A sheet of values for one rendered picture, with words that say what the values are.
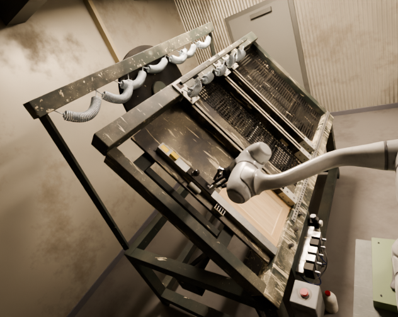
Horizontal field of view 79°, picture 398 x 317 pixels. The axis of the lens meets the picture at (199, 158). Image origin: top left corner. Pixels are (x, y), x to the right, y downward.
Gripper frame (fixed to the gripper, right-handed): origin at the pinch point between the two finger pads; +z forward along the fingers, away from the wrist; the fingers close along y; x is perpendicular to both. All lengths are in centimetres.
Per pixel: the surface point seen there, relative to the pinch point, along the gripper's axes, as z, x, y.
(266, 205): 14, 29, 40
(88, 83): 31, 16, -103
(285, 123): 10, 113, 22
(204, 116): 8, 46, -32
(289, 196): 8, 45, 50
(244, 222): 11.5, 3.4, 30.1
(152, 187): 10.5, -20.4, -24.0
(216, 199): 11.5, 2.5, 8.0
